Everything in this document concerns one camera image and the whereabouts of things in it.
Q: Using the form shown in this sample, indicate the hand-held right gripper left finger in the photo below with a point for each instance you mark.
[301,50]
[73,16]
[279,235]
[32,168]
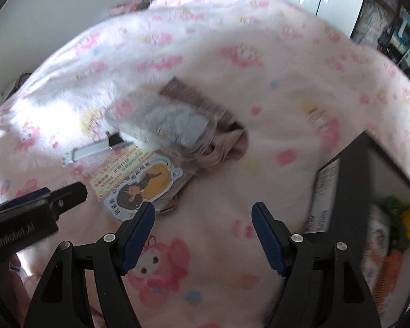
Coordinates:
[138,237]

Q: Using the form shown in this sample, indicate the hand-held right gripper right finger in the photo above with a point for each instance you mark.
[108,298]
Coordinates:
[266,239]

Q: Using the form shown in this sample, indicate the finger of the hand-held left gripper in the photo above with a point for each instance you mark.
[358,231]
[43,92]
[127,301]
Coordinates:
[30,195]
[70,196]

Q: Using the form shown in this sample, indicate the cartoon sticker card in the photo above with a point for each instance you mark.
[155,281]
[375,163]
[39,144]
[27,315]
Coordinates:
[143,181]

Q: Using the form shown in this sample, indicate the black cardboard box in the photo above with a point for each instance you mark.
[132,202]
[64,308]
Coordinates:
[355,177]

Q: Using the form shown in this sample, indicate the clear phone case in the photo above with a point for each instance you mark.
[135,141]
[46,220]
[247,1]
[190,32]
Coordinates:
[164,123]

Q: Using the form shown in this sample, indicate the pink cartoon printed blanket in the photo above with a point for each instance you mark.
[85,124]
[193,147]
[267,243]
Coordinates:
[225,58]

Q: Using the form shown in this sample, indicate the cluttered dark shelf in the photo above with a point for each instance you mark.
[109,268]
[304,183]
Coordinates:
[389,30]

